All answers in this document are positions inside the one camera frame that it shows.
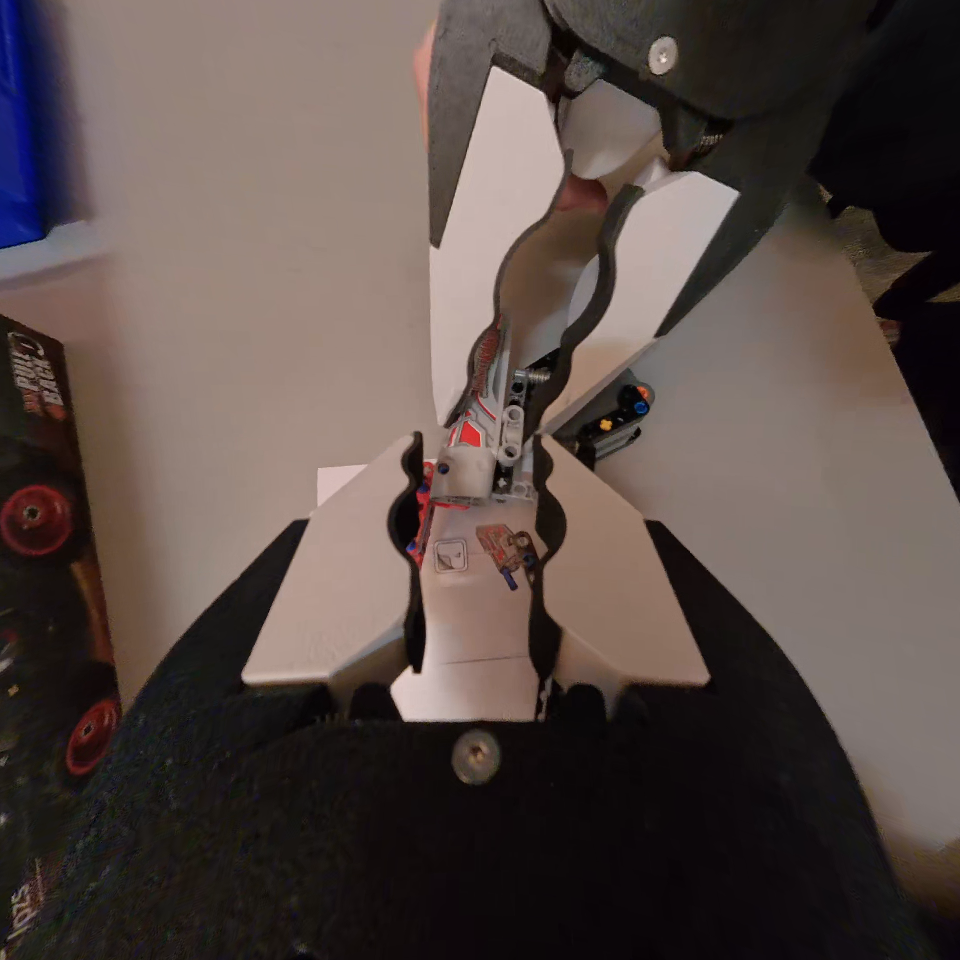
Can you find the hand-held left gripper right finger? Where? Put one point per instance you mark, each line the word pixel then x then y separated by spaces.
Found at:
pixel 622 600

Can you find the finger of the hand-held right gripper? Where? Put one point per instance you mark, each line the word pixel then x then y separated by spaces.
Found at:
pixel 487 187
pixel 667 247

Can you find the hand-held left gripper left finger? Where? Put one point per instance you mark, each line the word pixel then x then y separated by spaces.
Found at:
pixel 330 600

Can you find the toy brick truck chassis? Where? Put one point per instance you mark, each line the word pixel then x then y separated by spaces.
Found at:
pixel 611 427

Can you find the grey toy panel red sticker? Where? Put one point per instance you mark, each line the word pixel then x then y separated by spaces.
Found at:
pixel 469 465

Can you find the person's right forearm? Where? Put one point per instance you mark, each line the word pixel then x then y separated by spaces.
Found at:
pixel 900 112

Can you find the person's right hand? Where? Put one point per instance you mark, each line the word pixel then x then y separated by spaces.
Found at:
pixel 585 193

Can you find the white instruction booklet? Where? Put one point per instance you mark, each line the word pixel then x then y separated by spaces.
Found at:
pixel 465 615

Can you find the dark toy truck box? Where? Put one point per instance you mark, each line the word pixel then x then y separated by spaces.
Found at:
pixel 45 562

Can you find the person's dark clothed body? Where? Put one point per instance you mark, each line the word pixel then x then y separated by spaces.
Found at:
pixel 930 375

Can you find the blue storage bin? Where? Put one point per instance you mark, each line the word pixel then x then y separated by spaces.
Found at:
pixel 19 112

